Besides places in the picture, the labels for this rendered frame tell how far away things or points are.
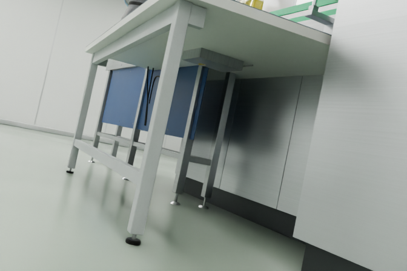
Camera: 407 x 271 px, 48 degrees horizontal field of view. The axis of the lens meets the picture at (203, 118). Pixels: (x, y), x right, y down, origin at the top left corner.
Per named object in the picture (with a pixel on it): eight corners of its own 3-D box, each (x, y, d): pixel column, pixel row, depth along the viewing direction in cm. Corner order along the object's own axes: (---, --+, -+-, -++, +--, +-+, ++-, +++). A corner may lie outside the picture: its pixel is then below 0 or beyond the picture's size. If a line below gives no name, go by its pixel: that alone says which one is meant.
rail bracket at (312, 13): (335, 40, 165) (347, -20, 166) (300, 25, 157) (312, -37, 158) (326, 41, 169) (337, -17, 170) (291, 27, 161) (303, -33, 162)
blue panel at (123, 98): (223, 146, 231) (239, 65, 234) (192, 140, 223) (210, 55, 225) (122, 126, 371) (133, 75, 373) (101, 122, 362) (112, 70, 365)
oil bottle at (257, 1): (257, 38, 223) (265, -4, 224) (247, 34, 220) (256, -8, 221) (250, 39, 228) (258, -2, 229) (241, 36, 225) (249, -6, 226)
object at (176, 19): (126, 244, 127) (180, -3, 131) (65, 172, 265) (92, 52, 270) (157, 248, 130) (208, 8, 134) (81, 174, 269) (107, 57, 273)
